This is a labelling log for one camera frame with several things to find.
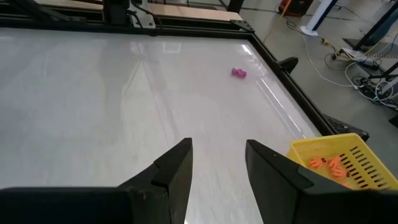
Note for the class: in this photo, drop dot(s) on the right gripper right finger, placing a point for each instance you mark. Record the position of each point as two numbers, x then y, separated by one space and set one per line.
286 199

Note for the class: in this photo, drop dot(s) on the red box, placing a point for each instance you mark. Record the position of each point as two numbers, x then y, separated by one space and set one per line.
295 7

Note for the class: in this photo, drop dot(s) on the black stand leg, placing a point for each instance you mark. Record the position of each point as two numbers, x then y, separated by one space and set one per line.
377 26

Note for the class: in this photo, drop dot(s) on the white pole stand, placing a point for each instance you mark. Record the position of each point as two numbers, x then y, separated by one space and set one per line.
321 12

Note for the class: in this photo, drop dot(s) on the purple skeleton hand toy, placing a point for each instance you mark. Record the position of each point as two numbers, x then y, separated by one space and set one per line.
238 73

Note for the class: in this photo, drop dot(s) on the gray power strip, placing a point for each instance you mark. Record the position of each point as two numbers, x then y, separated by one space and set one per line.
357 56

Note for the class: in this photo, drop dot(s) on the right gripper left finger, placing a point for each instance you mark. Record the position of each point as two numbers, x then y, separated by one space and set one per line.
161 193

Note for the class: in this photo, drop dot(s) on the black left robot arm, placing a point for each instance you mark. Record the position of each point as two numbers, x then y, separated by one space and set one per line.
116 12

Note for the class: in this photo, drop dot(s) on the black aluminium table frame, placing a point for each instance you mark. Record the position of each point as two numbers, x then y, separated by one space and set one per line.
186 31

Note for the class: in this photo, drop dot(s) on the yellow plastic basket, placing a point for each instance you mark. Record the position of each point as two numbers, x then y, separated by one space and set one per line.
306 149

